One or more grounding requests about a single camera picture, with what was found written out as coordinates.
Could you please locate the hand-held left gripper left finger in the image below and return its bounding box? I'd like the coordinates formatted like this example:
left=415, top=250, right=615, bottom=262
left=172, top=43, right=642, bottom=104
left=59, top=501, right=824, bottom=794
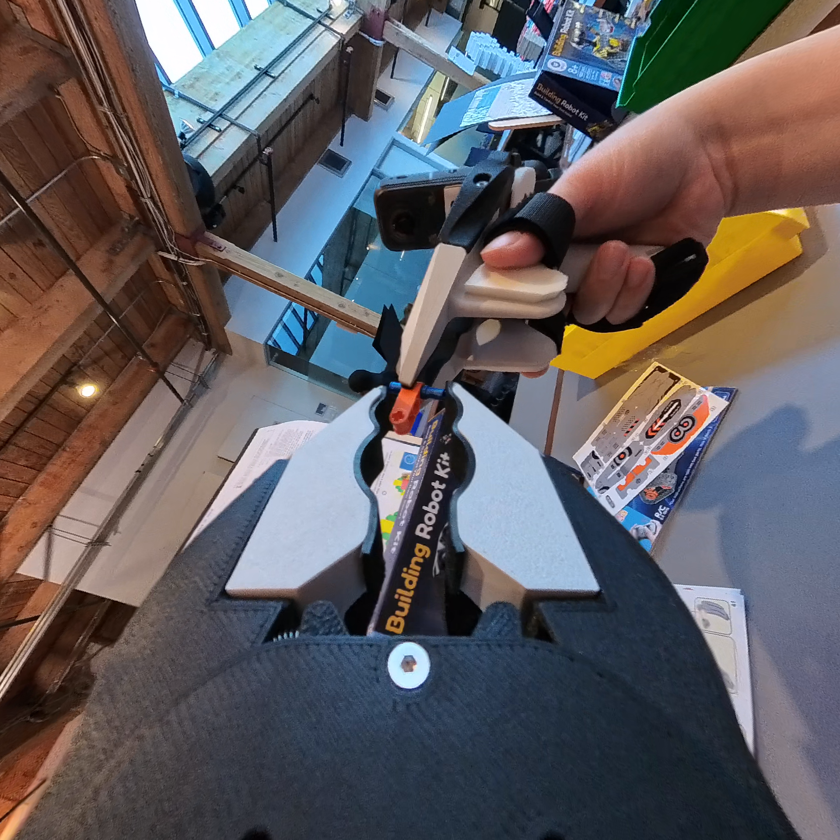
left=224, top=385, right=389, bottom=619

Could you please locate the yellow plastic bin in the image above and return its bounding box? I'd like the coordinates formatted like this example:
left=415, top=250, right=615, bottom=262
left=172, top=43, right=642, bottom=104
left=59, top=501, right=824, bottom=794
left=550, top=207, right=811, bottom=382

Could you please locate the sticker sheet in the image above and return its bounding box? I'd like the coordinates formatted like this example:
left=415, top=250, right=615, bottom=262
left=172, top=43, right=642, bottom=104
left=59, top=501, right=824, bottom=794
left=572, top=360, right=711, bottom=514

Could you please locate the grey desk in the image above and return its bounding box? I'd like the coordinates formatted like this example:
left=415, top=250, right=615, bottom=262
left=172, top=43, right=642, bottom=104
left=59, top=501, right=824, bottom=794
left=508, top=202, right=840, bottom=840

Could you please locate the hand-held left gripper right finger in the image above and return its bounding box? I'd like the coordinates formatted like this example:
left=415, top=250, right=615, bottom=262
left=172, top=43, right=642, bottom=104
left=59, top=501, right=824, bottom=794
left=446, top=382, right=602, bottom=619

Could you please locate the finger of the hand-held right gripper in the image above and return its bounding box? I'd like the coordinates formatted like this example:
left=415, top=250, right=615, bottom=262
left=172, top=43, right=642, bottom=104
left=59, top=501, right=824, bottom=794
left=395, top=241, right=488, bottom=389
left=369, top=304, right=405, bottom=370

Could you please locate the blue booklet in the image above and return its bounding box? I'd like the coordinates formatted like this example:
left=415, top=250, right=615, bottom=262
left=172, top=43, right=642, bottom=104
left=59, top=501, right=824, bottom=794
left=591, top=386, right=739, bottom=557

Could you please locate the person's right hand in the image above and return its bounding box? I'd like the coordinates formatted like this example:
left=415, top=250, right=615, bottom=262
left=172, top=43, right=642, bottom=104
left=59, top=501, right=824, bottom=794
left=481, top=77, right=744, bottom=324

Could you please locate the printed instruction sheet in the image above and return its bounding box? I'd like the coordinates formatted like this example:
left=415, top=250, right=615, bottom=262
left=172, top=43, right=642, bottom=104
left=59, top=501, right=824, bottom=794
left=185, top=419, right=426, bottom=565

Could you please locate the blue robot kit box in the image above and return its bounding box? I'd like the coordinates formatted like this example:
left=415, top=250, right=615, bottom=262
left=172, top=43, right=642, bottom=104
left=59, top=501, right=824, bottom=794
left=527, top=0, right=652, bottom=140
left=365, top=406, right=466, bottom=637

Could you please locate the open white instruction booklet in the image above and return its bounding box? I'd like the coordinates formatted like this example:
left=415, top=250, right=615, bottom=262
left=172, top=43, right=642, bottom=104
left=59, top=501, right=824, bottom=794
left=675, top=583, right=757, bottom=757

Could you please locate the green plastic bin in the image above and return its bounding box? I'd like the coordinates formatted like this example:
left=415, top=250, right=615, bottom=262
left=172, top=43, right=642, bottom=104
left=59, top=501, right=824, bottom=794
left=616, top=0, right=796, bottom=116

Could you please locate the orange toy connector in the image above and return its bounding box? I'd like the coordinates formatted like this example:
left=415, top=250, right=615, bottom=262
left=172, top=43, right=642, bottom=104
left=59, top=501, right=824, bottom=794
left=388, top=384, right=425, bottom=436

